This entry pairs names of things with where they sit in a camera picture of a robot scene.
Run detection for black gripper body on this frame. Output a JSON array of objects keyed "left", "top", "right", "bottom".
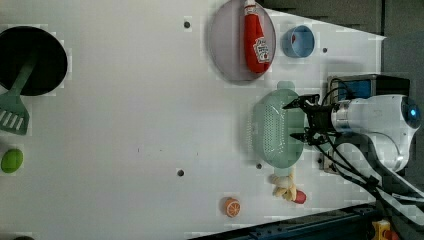
[{"left": 303, "top": 104, "right": 335, "bottom": 136}]

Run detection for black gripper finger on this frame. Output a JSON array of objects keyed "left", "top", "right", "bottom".
[
  {"left": 284, "top": 94, "right": 320, "bottom": 109},
  {"left": 291, "top": 133, "right": 320, "bottom": 144}
]

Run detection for mint green oval strainer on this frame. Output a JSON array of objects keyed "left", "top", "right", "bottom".
[{"left": 252, "top": 81, "right": 305, "bottom": 169}]

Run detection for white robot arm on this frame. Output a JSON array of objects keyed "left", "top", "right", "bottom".
[{"left": 285, "top": 94, "right": 423, "bottom": 228}]

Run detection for black toaster oven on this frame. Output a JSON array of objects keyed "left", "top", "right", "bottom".
[{"left": 328, "top": 75, "right": 421, "bottom": 172}]

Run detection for yellow plush banana toy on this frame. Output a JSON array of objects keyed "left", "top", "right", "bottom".
[{"left": 270, "top": 173, "right": 297, "bottom": 201}]

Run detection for light blue bowl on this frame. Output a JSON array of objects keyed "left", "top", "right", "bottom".
[{"left": 282, "top": 25, "right": 315, "bottom": 58}]

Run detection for red strawberry toy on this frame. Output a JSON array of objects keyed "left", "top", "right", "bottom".
[{"left": 294, "top": 190, "right": 306, "bottom": 204}]

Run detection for red plush ketchup bottle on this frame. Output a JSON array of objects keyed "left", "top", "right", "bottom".
[{"left": 243, "top": 0, "right": 270, "bottom": 74}]

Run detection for orange slice toy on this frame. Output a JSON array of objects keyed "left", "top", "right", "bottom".
[{"left": 224, "top": 198, "right": 241, "bottom": 218}]

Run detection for grey round plate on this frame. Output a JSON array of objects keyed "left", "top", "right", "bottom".
[{"left": 208, "top": 0, "right": 277, "bottom": 82}]

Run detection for green slotted spatula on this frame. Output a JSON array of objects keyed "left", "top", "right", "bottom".
[{"left": 0, "top": 60, "right": 35, "bottom": 135}]

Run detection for green lime toy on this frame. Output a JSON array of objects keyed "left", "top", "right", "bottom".
[{"left": 1, "top": 149, "right": 24, "bottom": 174}]

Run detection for black round pan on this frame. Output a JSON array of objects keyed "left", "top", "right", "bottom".
[{"left": 0, "top": 26, "right": 69, "bottom": 97}]

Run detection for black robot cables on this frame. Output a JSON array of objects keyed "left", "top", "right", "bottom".
[{"left": 313, "top": 77, "right": 394, "bottom": 214}]

